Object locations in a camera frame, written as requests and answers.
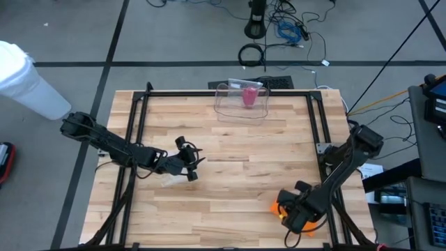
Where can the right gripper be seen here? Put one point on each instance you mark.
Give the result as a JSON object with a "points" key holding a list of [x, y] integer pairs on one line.
{"points": [[303, 205]]}

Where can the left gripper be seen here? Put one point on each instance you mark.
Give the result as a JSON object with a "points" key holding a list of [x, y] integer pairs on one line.
{"points": [[177, 162]]}

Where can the orange elastic bandage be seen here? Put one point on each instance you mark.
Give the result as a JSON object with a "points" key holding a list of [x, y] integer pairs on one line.
{"points": [[274, 209]]}

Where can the pink elastic bandage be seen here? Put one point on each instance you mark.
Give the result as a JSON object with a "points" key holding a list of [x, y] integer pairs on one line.
{"points": [[249, 97]]}

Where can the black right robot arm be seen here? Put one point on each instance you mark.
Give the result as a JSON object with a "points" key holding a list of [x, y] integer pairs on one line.
{"points": [[341, 167]]}

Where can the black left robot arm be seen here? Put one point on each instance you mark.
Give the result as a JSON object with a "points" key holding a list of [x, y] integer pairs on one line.
{"points": [[115, 146]]}

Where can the clear plastic bin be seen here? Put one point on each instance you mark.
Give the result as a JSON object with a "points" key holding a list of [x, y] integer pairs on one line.
{"points": [[226, 111]]}

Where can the white paper sheet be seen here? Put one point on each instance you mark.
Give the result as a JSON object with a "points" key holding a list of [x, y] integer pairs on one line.
{"points": [[373, 171]]}

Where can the black keyboard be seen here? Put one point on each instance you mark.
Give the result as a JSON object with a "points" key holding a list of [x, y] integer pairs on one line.
{"points": [[278, 83]]}

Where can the grey desk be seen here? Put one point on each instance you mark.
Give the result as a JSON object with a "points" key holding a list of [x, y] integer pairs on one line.
{"points": [[425, 146]]}

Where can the black keypad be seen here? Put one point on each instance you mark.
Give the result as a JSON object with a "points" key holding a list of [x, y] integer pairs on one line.
{"points": [[439, 223]]}

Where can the black floor stand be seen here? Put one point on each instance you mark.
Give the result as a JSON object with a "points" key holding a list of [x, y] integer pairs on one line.
{"points": [[255, 28]]}

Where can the black power strip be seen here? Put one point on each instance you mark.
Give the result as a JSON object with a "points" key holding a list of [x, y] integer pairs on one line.
{"points": [[303, 33]]}

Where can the black monitor device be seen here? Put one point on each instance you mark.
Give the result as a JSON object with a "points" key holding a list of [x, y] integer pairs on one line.
{"points": [[435, 104]]}

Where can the white trash bin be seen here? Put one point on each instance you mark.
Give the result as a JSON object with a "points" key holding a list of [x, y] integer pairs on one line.
{"points": [[28, 87]]}

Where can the red and black case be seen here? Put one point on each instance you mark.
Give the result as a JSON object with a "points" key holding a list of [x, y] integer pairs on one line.
{"points": [[8, 164]]}

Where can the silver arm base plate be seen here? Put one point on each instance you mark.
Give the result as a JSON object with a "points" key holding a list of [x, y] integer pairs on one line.
{"points": [[322, 147]]}

